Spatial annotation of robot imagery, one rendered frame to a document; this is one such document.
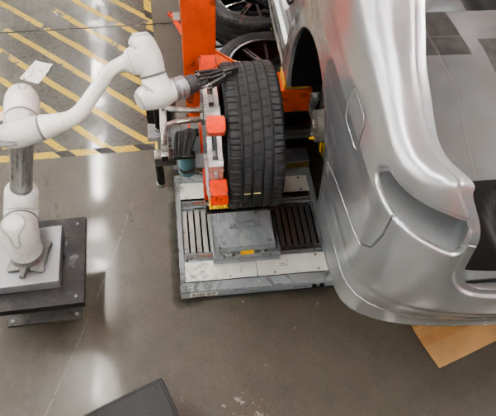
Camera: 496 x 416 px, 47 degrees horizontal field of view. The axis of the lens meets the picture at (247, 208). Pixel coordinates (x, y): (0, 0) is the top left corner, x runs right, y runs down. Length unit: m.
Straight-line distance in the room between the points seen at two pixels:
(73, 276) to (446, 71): 2.00
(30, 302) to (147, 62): 1.29
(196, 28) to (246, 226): 1.04
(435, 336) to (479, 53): 1.43
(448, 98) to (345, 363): 1.37
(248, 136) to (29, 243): 1.13
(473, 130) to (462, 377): 1.24
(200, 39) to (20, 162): 1.00
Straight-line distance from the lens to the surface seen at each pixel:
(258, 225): 3.08
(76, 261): 2.96
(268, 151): 2.32
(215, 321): 3.05
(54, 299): 2.88
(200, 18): 2.78
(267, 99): 2.35
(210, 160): 2.36
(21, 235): 2.74
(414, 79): 1.72
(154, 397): 2.56
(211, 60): 2.60
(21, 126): 2.36
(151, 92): 2.24
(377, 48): 1.82
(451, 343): 3.22
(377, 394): 3.01
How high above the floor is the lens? 2.76
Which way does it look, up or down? 54 degrees down
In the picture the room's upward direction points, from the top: 4 degrees clockwise
